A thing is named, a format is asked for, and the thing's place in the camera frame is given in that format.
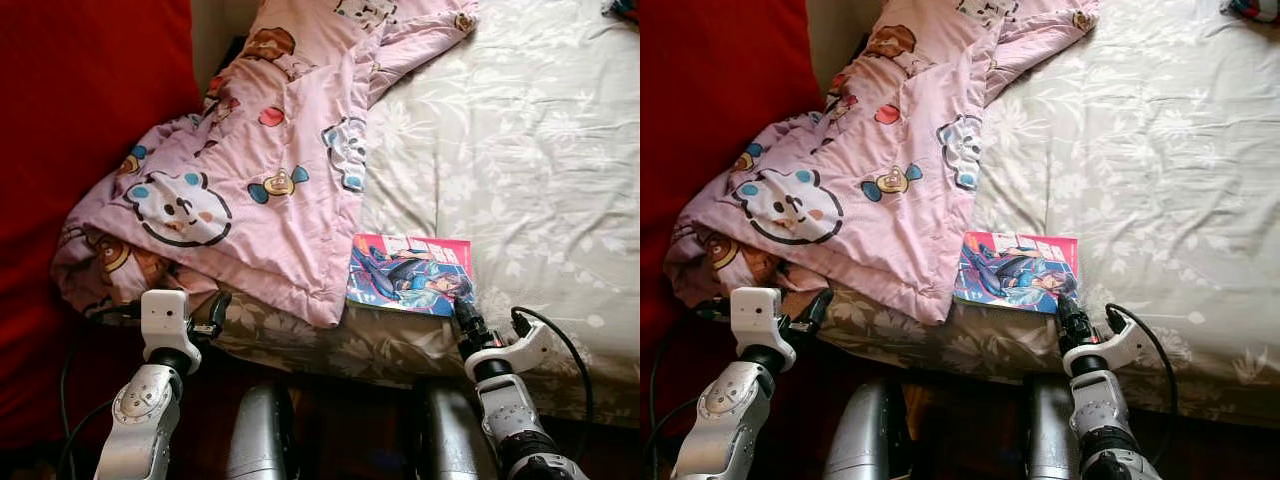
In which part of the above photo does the colourful manga book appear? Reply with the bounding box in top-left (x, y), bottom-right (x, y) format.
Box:
top-left (345, 233), bottom-right (476, 318)
top-left (953, 230), bottom-right (1081, 315)

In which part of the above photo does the pink cartoon print blanket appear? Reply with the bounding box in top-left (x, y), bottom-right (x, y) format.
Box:
top-left (50, 0), bottom-right (479, 329)
top-left (663, 0), bottom-right (1101, 326)

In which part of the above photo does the silver robot right leg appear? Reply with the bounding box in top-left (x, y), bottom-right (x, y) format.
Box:
top-left (1022, 375), bottom-right (1086, 480)
top-left (415, 380), bottom-right (501, 480)

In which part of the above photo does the silver robot leg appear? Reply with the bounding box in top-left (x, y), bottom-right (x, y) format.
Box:
top-left (415, 380), bottom-right (501, 480)
top-left (225, 383), bottom-right (299, 480)
top-left (822, 380), bottom-right (916, 480)
top-left (1022, 375), bottom-right (1086, 480)

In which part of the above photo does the silver robot left leg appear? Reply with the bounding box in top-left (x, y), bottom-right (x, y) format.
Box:
top-left (225, 383), bottom-right (299, 480)
top-left (822, 380), bottom-right (916, 480)

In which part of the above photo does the bed with beige floral sheet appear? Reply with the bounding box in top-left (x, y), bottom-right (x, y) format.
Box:
top-left (205, 0), bottom-right (641, 429)
top-left (820, 0), bottom-right (1280, 426)

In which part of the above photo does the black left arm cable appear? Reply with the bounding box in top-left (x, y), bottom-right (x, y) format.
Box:
top-left (58, 303), bottom-right (143, 480)
top-left (648, 300), bottom-right (733, 480)

